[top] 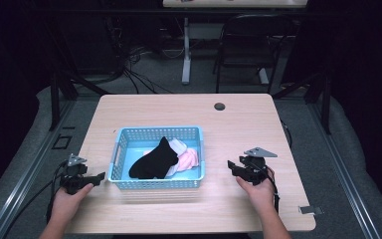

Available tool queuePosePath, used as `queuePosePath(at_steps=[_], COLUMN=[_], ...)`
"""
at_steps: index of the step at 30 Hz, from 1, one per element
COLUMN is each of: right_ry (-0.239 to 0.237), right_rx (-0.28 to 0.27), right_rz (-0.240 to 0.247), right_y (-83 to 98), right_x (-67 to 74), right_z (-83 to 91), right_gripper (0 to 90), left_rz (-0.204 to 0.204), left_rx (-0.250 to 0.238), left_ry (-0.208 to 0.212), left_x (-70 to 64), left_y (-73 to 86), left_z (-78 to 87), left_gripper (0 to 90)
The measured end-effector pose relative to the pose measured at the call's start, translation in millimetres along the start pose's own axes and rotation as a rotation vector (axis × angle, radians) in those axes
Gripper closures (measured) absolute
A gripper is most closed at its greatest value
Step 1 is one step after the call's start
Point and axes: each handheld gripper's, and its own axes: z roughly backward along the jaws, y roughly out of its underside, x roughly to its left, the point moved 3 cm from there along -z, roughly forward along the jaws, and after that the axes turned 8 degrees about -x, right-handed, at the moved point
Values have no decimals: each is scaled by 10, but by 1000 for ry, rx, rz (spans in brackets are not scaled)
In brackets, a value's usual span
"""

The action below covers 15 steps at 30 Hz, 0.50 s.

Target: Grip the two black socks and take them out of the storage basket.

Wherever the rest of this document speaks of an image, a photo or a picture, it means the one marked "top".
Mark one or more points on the person's left hand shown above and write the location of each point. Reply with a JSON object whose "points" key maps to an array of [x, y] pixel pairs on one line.
{"points": [[67, 201]]}

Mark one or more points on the person's right hand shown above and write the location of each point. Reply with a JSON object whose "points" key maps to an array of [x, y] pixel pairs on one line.
{"points": [[260, 195]]}

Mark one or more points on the metal bracket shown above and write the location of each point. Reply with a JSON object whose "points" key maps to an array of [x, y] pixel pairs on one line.
{"points": [[310, 209]]}

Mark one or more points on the black metal stand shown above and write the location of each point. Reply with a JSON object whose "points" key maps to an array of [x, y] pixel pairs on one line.
{"points": [[59, 83], [315, 96]]}

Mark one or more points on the pink sock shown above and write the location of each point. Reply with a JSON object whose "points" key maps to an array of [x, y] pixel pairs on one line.
{"points": [[189, 160]]}

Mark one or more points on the black folding chair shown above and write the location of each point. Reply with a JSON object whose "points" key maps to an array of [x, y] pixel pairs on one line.
{"points": [[251, 52]]}

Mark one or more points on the white table leg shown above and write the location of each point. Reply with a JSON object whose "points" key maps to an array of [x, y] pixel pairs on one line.
{"points": [[186, 53]]}

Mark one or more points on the black sock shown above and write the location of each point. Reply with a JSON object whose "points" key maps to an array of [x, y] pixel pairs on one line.
{"points": [[155, 162]]}

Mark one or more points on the blue plastic basket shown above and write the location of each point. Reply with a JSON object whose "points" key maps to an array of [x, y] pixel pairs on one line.
{"points": [[157, 157]]}

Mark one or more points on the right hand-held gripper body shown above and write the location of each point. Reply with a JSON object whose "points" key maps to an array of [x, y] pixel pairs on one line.
{"points": [[256, 166]]}

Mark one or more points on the white sock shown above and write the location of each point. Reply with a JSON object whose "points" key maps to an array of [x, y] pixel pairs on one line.
{"points": [[177, 150]]}

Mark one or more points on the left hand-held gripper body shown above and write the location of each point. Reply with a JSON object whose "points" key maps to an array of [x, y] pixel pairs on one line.
{"points": [[73, 174]]}

